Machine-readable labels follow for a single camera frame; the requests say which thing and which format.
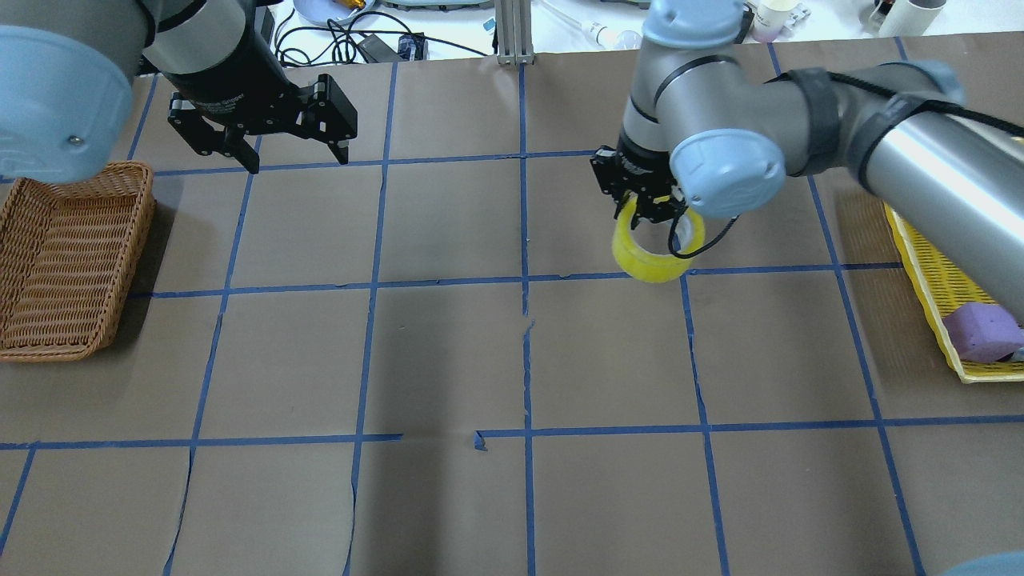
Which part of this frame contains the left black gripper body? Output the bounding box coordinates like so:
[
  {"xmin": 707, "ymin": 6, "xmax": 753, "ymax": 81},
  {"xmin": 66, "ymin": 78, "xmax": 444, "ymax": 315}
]
[{"xmin": 162, "ymin": 32, "xmax": 321, "ymax": 149}]

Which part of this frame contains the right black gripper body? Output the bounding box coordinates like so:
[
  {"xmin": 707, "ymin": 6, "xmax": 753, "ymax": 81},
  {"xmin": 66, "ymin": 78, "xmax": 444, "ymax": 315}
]
[{"xmin": 591, "ymin": 134, "xmax": 678, "ymax": 210}]

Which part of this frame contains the yellow tape roll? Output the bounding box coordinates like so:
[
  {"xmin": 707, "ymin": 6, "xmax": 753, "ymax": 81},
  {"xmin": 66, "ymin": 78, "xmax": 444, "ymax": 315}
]
[{"xmin": 611, "ymin": 210, "xmax": 706, "ymax": 283}]

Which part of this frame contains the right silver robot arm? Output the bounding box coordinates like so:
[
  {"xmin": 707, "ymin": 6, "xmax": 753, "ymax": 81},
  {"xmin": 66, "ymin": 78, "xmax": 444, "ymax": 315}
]
[{"xmin": 591, "ymin": 1, "xmax": 1023, "ymax": 318}]

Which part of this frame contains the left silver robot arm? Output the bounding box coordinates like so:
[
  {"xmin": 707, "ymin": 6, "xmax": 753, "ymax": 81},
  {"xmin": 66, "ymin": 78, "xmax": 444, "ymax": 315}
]
[{"xmin": 1, "ymin": 1, "xmax": 358, "ymax": 186}]

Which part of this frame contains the black power adapter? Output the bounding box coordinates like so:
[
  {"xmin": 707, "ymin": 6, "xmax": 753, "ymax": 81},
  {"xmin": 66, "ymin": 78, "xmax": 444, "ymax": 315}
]
[{"xmin": 356, "ymin": 35, "xmax": 402, "ymax": 63}]

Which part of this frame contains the blue plate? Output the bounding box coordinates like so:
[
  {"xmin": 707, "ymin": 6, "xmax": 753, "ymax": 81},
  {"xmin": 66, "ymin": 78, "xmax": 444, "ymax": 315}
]
[{"xmin": 292, "ymin": 0, "xmax": 377, "ymax": 28}]

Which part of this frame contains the white light bulb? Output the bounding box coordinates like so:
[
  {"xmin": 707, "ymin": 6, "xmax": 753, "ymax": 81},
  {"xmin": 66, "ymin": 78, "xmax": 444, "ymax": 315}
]
[{"xmin": 578, "ymin": 20, "xmax": 642, "ymax": 50}]

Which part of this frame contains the brown wicker basket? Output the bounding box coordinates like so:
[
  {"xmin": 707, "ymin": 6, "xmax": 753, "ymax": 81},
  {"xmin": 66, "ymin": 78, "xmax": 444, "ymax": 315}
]
[{"xmin": 1, "ymin": 161, "xmax": 156, "ymax": 363}]

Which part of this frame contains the lavender white cup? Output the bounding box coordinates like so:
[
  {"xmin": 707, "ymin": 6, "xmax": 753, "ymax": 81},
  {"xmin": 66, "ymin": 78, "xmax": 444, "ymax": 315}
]
[{"xmin": 750, "ymin": 0, "xmax": 800, "ymax": 43}]

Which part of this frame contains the yellow plastic basket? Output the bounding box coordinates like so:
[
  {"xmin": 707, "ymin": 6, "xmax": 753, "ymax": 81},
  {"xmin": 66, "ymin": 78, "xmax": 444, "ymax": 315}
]
[{"xmin": 882, "ymin": 204, "xmax": 1023, "ymax": 384}]

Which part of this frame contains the black white mug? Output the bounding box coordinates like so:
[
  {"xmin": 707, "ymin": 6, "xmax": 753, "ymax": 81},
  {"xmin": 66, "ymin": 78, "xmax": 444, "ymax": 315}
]
[{"xmin": 866, "ymin": 1, "xmax": 947, "ymax": 37}]

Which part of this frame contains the purple sponge block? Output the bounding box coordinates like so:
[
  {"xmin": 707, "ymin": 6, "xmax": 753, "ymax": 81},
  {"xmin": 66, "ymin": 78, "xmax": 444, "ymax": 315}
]
[{"xmin": 942, "ymin": 302, "xmax": 1023, "ymax": 363}]

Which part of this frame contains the aluminium frame post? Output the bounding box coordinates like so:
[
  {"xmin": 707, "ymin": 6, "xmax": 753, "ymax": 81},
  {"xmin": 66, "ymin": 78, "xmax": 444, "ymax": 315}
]
[{"xmin": 494, "ymin": 0, "xmax": 535, "ymax": 66}]

